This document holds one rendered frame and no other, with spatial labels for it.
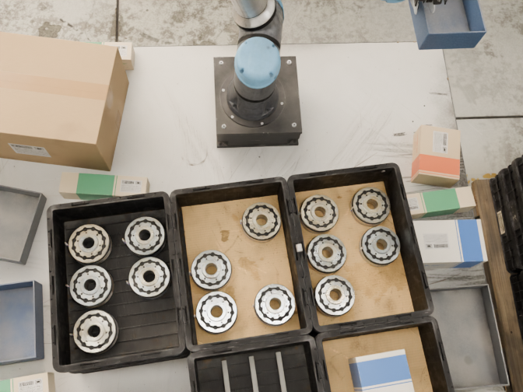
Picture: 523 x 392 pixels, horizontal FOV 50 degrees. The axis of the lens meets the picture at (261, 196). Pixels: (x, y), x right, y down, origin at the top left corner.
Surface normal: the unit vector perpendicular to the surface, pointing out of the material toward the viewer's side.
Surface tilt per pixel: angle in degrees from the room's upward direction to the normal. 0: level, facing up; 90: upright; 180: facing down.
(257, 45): 10
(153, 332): 0
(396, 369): 0
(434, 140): 0
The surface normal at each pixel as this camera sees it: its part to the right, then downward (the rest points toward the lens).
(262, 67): 0.07, -0.16
